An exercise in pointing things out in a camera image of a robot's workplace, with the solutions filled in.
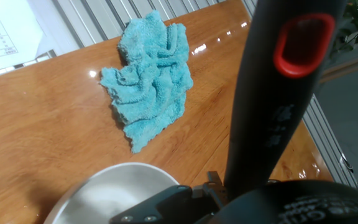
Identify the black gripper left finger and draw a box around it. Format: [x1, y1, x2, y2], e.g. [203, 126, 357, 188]
[109, 185, 195, 224]

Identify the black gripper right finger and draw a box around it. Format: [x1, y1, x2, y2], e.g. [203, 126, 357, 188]
[201, 170, 231, 206]

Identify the black ladle with red accents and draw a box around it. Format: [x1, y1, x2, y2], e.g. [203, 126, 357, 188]
[223, 0, 349, 200]

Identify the white ceramic bowl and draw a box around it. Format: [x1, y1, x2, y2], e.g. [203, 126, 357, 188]
[44, 162, 180, 224]

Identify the teal terry cloth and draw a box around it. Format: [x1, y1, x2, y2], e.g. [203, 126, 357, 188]
[99, 10, 195, 154]

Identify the glossy wooden board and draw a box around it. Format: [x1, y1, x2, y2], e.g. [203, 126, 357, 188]
[0, 0, 335, 224]

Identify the white printed paper sheet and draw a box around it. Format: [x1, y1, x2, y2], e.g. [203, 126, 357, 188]
[0, 0, 81, 79]

